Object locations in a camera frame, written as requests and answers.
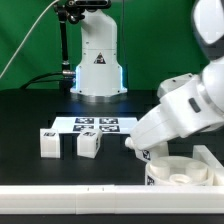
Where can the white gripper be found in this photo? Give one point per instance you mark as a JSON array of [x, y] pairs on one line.
[[181, 112]]

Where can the white round stool seat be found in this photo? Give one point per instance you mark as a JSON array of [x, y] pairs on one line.
[[178, 171]]

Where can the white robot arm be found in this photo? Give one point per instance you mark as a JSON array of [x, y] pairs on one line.
[[99, 75]]

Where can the paper sheet with markers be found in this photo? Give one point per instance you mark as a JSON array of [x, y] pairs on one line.
[[115, 125]]

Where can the white right barrier rail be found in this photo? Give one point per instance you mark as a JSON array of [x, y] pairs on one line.
[[203, 154]]

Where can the white barrier rail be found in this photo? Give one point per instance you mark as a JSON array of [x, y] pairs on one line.
[[110, 200], [203, 154]]

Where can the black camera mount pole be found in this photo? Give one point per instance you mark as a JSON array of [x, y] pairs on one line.
[[68, 75]]

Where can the white front barrier rail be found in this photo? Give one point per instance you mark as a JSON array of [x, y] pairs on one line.
[[110, 200]]

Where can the black camera on mount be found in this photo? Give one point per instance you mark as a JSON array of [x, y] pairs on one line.
[[89, 4]]

